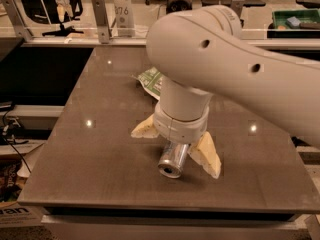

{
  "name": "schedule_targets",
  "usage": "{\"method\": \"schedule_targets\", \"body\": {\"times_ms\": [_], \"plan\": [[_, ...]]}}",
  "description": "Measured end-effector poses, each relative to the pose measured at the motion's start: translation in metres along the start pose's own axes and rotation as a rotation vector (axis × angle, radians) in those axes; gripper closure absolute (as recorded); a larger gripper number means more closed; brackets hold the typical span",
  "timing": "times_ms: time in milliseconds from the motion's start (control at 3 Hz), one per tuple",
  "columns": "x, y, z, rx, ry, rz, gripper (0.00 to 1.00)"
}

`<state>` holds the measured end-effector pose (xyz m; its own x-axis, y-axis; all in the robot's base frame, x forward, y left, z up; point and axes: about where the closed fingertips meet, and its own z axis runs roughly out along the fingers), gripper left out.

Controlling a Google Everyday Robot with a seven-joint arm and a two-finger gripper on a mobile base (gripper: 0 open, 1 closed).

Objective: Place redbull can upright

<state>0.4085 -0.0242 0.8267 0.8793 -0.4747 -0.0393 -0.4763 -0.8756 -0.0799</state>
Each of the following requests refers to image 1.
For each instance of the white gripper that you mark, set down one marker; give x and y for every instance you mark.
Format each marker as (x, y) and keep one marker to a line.
(180, 126)

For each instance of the silver blue redbull can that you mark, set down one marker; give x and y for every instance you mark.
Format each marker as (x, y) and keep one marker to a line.
(172, 160)

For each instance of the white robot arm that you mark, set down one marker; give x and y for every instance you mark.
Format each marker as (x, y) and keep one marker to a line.
(200, 53)

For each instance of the green chip bag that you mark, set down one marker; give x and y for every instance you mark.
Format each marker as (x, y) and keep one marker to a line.
(151, 82)

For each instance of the white numbered pillar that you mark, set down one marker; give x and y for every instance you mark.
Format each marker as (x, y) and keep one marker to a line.
(124, 18)

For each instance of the green plastic bin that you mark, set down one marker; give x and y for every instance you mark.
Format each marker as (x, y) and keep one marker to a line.
(301, 23)

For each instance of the colourful snack bag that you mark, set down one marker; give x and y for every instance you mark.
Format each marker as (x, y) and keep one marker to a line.
(9, 187)

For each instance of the cardboard box with print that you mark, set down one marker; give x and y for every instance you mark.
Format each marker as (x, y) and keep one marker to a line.
(13, 214)

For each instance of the black camera device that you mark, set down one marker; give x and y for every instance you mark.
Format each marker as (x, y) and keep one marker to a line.
(178, 5)

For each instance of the right metal bracket post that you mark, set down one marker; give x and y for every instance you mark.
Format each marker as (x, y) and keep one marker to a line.
(237, 6)

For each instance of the metal bracket post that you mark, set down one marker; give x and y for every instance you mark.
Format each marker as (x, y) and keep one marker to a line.
(237, 6)
(17, 21)
(101, 19)

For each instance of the middle metal bracket post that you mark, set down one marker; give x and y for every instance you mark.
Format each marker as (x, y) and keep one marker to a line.
(101, 19)

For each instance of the left metal bracket post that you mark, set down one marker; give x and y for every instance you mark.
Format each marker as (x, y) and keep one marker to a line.
(17, 21)

